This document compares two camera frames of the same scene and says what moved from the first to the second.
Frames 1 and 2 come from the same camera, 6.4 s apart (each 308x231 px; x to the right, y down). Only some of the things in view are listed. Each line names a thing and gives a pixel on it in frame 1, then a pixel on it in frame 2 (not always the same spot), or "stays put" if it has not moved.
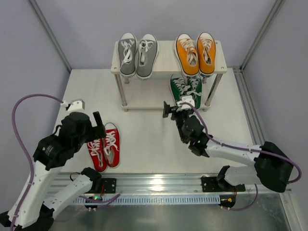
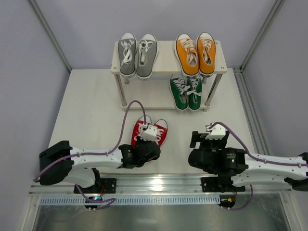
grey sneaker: [146, 54] stays put
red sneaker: [96, 147] to [139, 126]
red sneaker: [112, 147] to [162, 131]
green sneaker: [195, 82] stays put
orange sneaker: [187, 55] stays put
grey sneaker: [127, 51] stays put
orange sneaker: [206, 54] stays put
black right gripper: [174, 109] to [197, 138]
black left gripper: [95, 131] to [140, 139]
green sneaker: [179, 86] stays put
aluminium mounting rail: [156, 184] stays put
